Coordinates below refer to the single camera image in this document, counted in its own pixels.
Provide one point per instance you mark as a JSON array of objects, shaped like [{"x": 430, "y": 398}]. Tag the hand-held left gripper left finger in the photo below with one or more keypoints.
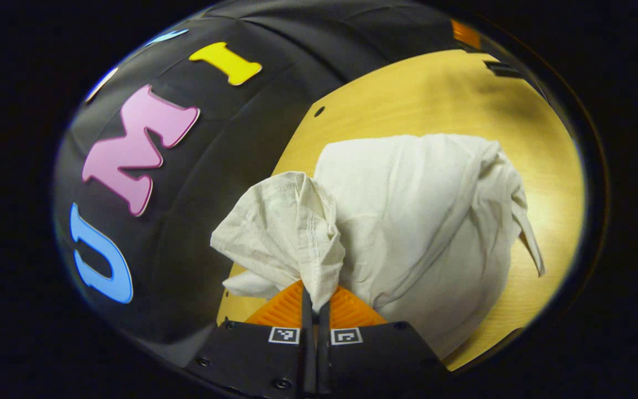
[{"x": 252, "y": 360}]

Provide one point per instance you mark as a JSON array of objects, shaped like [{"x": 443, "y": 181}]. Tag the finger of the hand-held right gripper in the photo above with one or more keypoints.
[
  {"x": 503, "y": 70},
  {"x": 466, "y": 34}
]

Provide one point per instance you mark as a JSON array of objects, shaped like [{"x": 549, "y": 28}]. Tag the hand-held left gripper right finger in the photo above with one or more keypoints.
[{"x": 380, "y": 360}]

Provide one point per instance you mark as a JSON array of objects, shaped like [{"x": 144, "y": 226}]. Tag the white jeans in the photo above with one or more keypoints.
[{"x": 418, "y": 221}]

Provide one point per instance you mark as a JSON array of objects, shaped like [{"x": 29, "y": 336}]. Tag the black backdrop cloth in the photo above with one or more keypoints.
[{"x": 241, "y": 166}]

